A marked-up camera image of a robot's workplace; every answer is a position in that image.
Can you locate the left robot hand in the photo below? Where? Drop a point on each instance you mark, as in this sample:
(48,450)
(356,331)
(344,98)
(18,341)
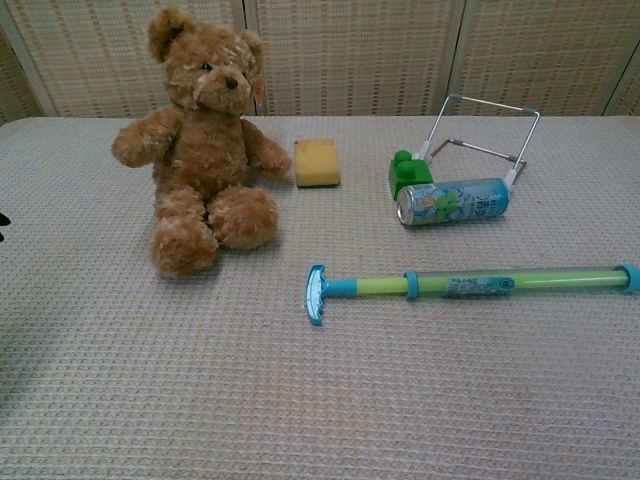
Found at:
(3,220)

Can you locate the brown plush teddy bear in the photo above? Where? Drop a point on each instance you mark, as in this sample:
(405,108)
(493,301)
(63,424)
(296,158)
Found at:
(200,150)

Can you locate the beige woven tablecloth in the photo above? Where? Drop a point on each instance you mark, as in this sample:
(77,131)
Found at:
(150,375)

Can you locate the yellow sponge block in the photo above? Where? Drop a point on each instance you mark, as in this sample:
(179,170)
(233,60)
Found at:
(316,162)

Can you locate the bamboo folding screen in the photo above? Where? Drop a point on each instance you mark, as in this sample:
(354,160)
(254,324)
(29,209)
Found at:
(350,55)

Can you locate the green toy building block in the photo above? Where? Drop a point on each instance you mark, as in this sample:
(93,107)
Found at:
(410,176)

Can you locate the light blue drink can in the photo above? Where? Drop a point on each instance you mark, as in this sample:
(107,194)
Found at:
(460,200)

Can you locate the blue green water pump toy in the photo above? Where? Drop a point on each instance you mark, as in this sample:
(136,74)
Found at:
(475,286)

